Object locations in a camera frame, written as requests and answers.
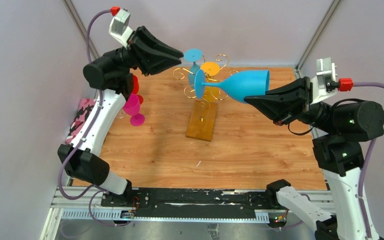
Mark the clear wine glass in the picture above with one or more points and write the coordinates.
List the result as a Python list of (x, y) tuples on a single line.
[(121, 114)]

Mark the pink wine glass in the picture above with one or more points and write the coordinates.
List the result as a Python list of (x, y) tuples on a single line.
[(132, 108)]

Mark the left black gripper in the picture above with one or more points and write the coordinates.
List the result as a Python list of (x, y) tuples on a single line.
[(150, 55)]

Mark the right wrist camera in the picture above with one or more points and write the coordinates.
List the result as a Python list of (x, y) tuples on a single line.
[(325, 83)]

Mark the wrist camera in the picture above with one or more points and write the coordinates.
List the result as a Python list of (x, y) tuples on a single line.
[(325, 83), (120, 24)]

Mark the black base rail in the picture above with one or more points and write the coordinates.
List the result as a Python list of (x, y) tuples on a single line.
[(174, 205)]

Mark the pink camouflage cloth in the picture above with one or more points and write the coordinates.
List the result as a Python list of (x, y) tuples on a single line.
[(84, 109)]

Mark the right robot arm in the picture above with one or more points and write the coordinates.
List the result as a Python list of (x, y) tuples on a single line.
[(346, 124)]

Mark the red wine glass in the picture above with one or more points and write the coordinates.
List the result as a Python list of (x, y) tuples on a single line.
[(136, 88)]

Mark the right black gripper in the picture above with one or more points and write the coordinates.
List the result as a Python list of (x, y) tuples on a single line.
[(283, 103)]

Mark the blue wine glass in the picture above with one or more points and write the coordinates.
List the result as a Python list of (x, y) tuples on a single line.
[(193, 55), (238, 86)]

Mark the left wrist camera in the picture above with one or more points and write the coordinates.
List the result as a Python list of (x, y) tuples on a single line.
[(120, 24)]

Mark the wooden rack base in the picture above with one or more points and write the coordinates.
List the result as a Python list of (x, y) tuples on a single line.
[(202, 121)]

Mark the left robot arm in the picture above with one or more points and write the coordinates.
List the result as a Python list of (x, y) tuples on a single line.
[(111, 75)]

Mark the yellow wine glass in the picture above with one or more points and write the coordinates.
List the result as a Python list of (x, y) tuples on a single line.
[(210, 68)]

